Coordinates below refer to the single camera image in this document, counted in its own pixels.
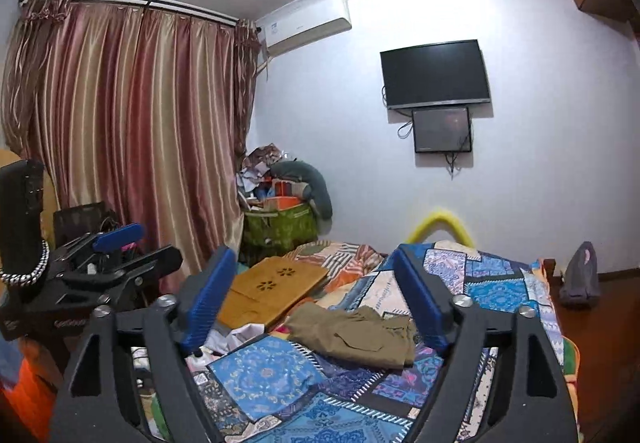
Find orange box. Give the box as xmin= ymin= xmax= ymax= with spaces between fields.
xmin=264 ymin=180 xmax=307 ymax=200

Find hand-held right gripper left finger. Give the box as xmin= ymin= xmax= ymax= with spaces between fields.
xmin=50 ymin=245 xmax=238 ymax=443

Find silver chain bracelet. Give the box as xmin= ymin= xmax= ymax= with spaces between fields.
xmin=0 ymin=239 xmax=51 ymax=285

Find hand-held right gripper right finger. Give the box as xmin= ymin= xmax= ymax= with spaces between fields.
xmin=392 ymin=243 xmax=577 ymax=443

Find grey bag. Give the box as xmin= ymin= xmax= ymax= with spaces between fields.
xmin=558 ymin=241 xmax=603 ymax=308

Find striped pink curtain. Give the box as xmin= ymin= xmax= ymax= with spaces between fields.
xmin=0 ymin=0 xmax=264 ymax=295

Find person's left forearm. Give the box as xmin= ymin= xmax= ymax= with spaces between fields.
xmin=0 ymin=159 xmax=49 ymax=284

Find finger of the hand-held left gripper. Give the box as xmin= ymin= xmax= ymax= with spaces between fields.
xmin=59 ymin=223 xmax=147 ymax=270
xmin=64 ymin=246 xmax=184 ymax=297

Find olive green pants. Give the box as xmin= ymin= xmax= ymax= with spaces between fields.
xmin=285 ymin=304 xmax=419 ymax=371

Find black wall television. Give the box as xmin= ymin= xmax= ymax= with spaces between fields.
xmin=379 ymin=39 xmax=493 ymax=110

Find black mesh chair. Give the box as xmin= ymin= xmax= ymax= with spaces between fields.
xmin=52 ymin=202 xmax=122 ymax=250

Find pile of crumpled papers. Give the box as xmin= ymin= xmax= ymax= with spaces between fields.
xmin=237 ymin=145 xmax=297 ymax=212

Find wooden lap desk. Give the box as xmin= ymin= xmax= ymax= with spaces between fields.
xmin=217 ymin=256 xmax=331 ymax=330

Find orange red cloth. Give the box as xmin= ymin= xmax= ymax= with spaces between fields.
xmin=0 ymin=338 xmax=62 ymax=443

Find white air conditioner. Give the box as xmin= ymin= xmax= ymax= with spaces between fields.
xmin=254 ymin=0 xmax=353 ymax=58

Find yellow foam tube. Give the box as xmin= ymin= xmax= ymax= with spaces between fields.
xmin=405 ymin=207 xmax=477 ymax=247

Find grey long pillow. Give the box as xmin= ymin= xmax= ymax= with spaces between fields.
xmin=270 ymin=160 xmax=334 ymax=222

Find orange striped quilt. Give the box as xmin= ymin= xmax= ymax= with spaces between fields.
xmin=284 ymin=240 xmax=387 ymax=295

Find white cloth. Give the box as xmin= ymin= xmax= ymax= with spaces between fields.
xmin=204 ymin=322 xmax=267 ymax=355

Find blue patchwork blanket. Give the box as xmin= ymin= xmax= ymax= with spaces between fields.
xmin=189 ymin=240 xmax=567 ymax=443

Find curtain rod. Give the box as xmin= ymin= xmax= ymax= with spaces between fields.
xmin=19 ymin=0 xmax=262 ymax=32

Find green fabric bag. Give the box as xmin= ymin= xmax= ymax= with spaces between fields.
xmin=243 ymin=203 xmax=319 ymax=265

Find small black wall monitor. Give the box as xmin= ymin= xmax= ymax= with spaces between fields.
xmin=412 ymin=106 xmax=474 ymax=154

